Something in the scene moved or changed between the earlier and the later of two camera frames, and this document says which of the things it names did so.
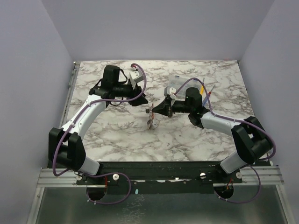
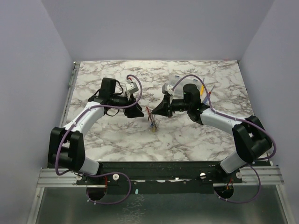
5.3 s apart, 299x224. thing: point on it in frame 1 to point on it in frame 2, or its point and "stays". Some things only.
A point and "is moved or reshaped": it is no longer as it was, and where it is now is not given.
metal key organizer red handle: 150,122 is moved or reshaped
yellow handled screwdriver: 202,87 stays
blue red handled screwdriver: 209,94 stays
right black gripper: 168,107 stays
